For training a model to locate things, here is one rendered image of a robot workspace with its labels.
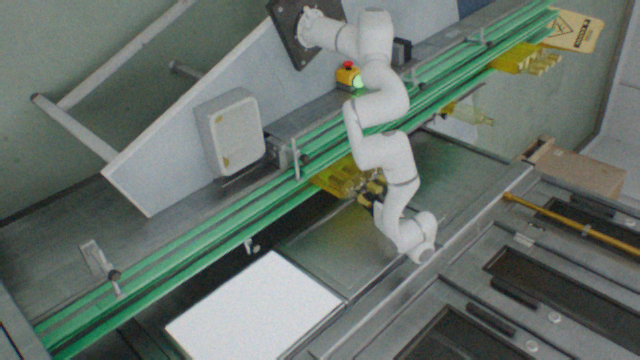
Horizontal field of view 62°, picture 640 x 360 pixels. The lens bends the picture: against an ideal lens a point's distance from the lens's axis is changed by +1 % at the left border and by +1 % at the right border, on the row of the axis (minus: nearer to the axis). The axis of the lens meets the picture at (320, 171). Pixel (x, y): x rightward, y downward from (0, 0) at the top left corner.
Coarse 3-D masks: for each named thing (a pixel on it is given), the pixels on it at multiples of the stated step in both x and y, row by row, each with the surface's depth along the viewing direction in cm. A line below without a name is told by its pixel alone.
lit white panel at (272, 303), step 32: (224, 288) 160; (256, 288) 159; (288, 288) 157; (320, 288) 156; (192, 320) 151; (224, 320) 150; (256, 320) 149; (288, 320) 148; (192, 352) 142; (224, 352) 141; (256, 352) 141
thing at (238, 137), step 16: (224, 112) 155; (240, 112) 169; (256, 112) 164; (224, 128) 166; (240, 128) 171; (256, 128) 168; (224, 144) 169; (240, 144) 174; (256, 144) 173; (240, 160) 170; (256, 160) 172
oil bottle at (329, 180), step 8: (328, 168) 180; (320, 176) 177; (328, 176) 176; (336, 176) 176; (344, 176) 175; (320, 184) 179; (328, 184) 175; (336, 184) 172; (344, 184) 172; (352, 184) 172; (336, 192) 174; (344, 192) 171
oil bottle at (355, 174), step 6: (336, 162) 181; (342, 162) 181; (330, 168) 180; (336, 168) 179; (342, 168) 178; (348, 168) 178; (354, 168) 178; (342, 174) 177; (348, 174) 175; (354, 174) 175; (360, 174) 175; (354, 180) 174; (360, 180) 174; (360, 186) 175
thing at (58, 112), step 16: (192, 0) 205; (176, 16) 203; (144, 32) 199; (128, 48) 195; (112, 64) 193; (96, 80) 191; (32, 96) 196; (80, 96) 189; (48, 112) 185; (64, 112) 182; (80, 128) 172; (96, 144) 164; (112, 160) 156
